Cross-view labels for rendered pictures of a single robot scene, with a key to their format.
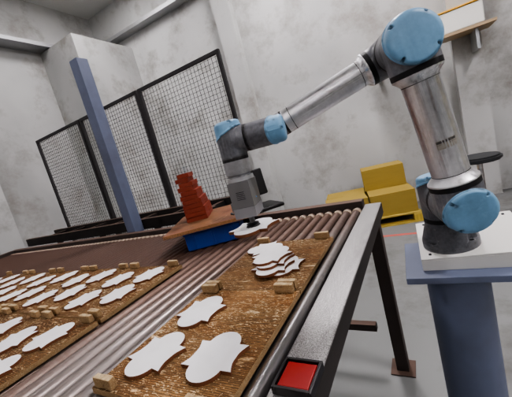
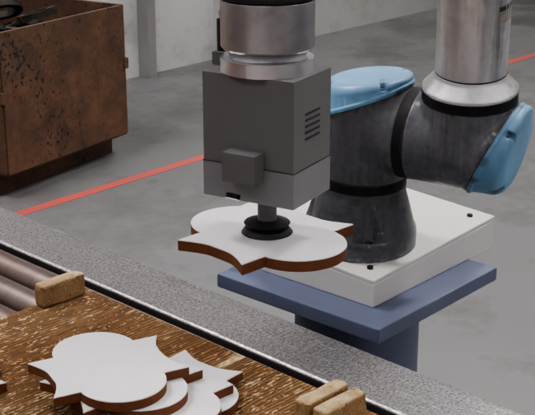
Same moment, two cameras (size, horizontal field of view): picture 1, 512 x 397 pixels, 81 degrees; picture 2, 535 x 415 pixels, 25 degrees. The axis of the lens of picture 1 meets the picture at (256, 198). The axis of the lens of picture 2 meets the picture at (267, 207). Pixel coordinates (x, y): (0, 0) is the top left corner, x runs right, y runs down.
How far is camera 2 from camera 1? 1.14 m
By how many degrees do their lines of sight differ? 74
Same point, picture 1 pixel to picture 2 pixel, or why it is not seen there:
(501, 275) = (476, 276)
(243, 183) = (323, 78)
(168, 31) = not seen: outside the picture
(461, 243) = (411, 229)
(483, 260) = (440, 257)
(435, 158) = (490, 40)
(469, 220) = (512, 166)
